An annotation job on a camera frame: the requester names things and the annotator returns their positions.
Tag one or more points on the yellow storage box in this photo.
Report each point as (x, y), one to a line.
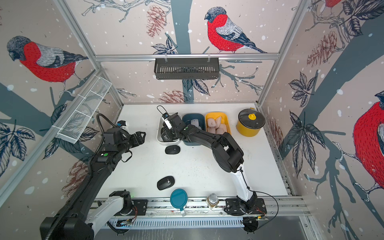
(224, 120)

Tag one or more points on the pink mouse top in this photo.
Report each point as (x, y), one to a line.
(218, 121)

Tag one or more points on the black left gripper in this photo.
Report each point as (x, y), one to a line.
(140, 139)

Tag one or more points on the white storage box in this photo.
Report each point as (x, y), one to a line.
(162, 124)

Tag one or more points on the teal storage box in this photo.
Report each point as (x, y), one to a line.
(188, 117)

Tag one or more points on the white wire mesh shelf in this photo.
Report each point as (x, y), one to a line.
(90, 100)

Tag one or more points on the white mouse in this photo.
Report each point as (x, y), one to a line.
(195, 122)

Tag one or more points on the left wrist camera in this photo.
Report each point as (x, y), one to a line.
(122, 124)

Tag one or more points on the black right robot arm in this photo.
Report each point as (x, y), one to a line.
(226, 152)

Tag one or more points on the glass jar silver lid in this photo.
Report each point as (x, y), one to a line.
(212, 201)

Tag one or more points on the black mouse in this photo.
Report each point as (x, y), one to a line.
(165, 183)
(166, 135)
(172, 150)

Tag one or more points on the black hanging wire basket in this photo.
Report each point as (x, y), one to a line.
(187, 68)

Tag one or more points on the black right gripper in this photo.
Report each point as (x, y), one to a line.
(168, 127)

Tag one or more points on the teal round lid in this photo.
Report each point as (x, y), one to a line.
(179, 199)

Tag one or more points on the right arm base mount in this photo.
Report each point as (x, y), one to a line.
(239, 207)

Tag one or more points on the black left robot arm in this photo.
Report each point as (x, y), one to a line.
(74, 221)

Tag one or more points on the glass lid yellow knob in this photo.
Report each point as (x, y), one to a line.
(251, 118)

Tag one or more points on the yellow pot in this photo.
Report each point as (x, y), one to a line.
(246, 131)

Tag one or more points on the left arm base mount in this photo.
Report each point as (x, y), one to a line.
(141, 205)

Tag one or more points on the pink mouse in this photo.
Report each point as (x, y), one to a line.
(221, 129)
(218, 121)
(211, 123)
(211, 130)

